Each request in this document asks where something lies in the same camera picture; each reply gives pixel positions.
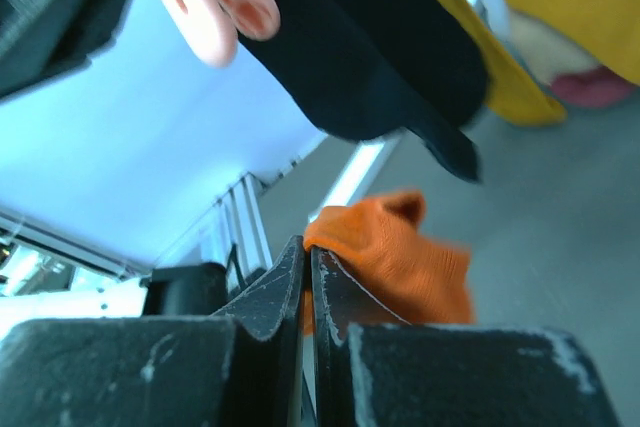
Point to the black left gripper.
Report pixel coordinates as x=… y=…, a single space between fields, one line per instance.
x=42 y=39

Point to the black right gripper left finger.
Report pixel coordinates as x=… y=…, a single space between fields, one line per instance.
x=237 y=367

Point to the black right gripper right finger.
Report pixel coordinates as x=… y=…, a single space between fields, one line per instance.
x=375 y=369

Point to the orange sock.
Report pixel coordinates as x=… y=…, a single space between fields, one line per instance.
x=378 y=241

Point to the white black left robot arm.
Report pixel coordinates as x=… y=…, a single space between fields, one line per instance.
x=183 y=290

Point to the black hanging sock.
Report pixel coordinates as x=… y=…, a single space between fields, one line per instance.
x=362 y=69

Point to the yellow hanging sock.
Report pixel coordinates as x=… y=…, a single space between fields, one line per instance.
x=579 y=52

